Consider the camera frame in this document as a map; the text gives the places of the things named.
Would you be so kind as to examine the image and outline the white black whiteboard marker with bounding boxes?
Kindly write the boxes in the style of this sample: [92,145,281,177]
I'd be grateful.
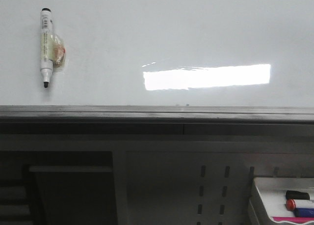
[40,7,66,88]

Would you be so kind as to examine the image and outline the white whiteboard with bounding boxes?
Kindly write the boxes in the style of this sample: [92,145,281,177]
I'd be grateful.
[0,0,314,108]

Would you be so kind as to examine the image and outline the white perforated metal panel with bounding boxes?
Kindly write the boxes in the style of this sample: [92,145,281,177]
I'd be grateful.
[113,151,314,225]

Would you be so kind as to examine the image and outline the dark storage bin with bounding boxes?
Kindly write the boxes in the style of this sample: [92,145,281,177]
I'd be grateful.
[26,165,118,225]

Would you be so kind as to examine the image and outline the white storage tray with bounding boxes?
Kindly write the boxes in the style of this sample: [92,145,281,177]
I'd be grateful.
[248,177,314,225]

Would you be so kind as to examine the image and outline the black marker in tray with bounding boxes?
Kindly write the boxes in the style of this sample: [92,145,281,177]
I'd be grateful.
[285,190,310,200]

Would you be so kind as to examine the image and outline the red capped marker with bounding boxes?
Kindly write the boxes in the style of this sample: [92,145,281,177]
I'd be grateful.
[286,199,314,210]

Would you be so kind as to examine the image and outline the blue marker in tray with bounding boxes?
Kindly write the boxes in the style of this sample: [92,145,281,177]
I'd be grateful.
[294,208,314,218]

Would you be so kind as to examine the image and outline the pink white eraser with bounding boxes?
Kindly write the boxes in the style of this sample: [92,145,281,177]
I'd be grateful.
[272,217,314,224]

